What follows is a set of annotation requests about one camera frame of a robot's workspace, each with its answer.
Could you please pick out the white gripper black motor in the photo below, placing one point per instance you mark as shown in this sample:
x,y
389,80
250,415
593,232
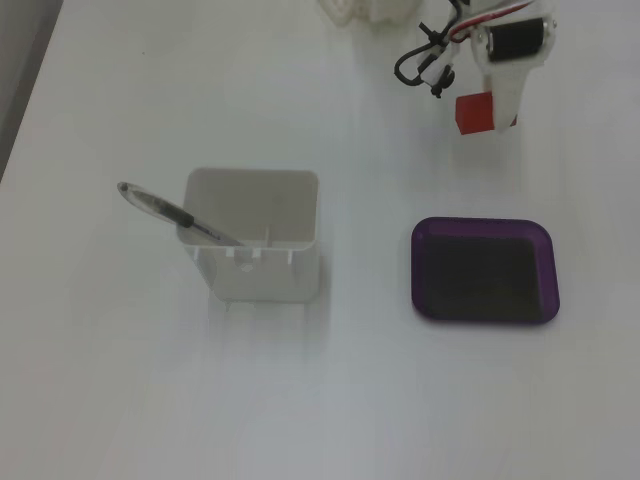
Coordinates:
x,y
515,46

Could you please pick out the red rectangular cube block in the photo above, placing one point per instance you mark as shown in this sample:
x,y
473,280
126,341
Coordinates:
x,y
475,112

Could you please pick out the purple shallow tray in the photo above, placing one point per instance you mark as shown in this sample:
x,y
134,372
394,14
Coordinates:
x,y
550,270

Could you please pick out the white plastic pen holder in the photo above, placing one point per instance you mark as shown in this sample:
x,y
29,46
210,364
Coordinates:
x,y
265,280

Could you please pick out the black ballpoint pen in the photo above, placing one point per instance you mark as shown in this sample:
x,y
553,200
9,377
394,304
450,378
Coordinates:
x,y
170,211

